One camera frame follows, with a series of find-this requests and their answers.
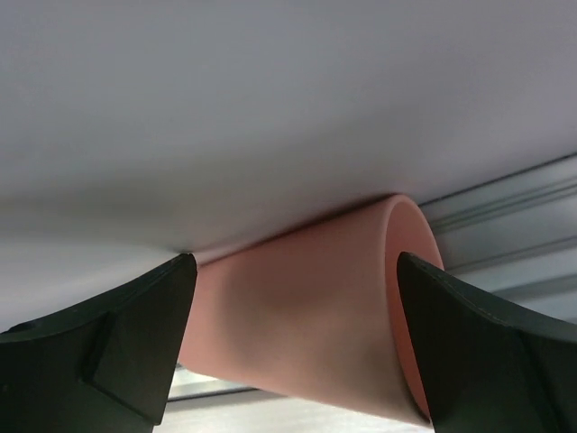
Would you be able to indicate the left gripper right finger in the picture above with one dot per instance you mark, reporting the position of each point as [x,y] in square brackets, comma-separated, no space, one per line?
[486,364]

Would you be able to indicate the pink plastic cup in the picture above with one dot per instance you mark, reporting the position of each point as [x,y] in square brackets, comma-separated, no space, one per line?
[316,314]

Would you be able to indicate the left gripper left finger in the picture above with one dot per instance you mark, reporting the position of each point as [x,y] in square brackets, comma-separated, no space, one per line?
[103,365]

